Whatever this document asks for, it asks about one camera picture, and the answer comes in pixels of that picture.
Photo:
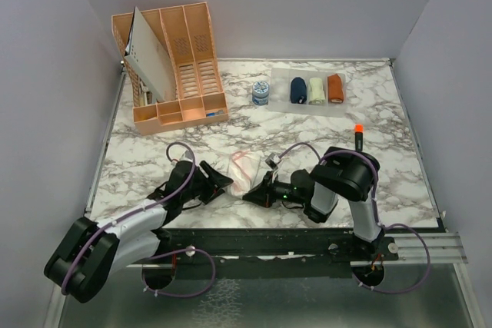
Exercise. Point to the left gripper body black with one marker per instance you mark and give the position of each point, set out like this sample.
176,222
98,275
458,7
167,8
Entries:
192,193

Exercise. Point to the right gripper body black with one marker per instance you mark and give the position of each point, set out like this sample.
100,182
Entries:
284,191

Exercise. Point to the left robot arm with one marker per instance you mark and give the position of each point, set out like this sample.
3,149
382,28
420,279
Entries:
92,250

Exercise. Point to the rolled orange cloth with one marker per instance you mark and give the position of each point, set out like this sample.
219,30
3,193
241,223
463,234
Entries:
335,89

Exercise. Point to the white perforated board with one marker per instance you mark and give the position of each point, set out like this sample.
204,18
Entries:
148,58

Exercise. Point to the white pink underwear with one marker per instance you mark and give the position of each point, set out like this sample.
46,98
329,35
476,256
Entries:
243,169

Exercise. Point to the small blue white jar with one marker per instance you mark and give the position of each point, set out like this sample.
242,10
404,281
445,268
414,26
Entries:
260,93

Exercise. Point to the orange capped marker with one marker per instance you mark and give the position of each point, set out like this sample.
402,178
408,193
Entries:
359,137

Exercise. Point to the aluminium rail frame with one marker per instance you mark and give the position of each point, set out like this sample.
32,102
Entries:
427,286

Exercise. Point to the blue item in organizer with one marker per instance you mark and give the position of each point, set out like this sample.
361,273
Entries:
215,113

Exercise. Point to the navy blue underwear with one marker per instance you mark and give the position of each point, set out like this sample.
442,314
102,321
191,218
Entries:
298,91

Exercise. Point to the orange desk file organizer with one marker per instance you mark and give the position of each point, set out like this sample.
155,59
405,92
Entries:
187,36

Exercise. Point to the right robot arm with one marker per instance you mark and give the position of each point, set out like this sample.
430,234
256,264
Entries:
345,173

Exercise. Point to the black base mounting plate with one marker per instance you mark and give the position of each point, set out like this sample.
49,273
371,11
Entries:
268,253

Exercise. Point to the rolled cream cloth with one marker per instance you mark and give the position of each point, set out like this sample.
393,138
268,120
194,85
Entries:
316,93

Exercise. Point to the clear plastic tray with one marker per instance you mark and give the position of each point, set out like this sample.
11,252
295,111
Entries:
279,97

